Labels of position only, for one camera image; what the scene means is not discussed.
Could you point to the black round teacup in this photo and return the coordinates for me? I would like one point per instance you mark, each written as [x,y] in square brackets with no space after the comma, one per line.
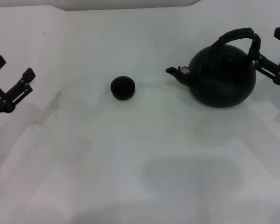
[123,88]

